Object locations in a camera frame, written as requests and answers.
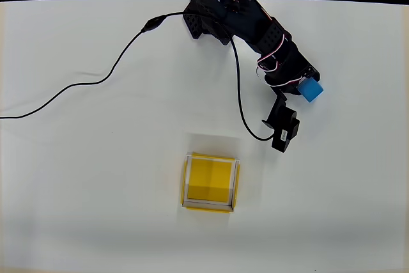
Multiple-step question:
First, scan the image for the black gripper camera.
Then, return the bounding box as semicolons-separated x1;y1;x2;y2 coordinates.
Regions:
261;91;302;154

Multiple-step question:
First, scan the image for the black camera cable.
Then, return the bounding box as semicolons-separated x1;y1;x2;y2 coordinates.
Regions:
0;12;277;142

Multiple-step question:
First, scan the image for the blue cube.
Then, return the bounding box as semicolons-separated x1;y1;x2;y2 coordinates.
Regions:
295;78;325;104

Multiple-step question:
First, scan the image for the yellow paper box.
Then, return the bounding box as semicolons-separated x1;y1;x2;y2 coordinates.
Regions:
181;151;242;215

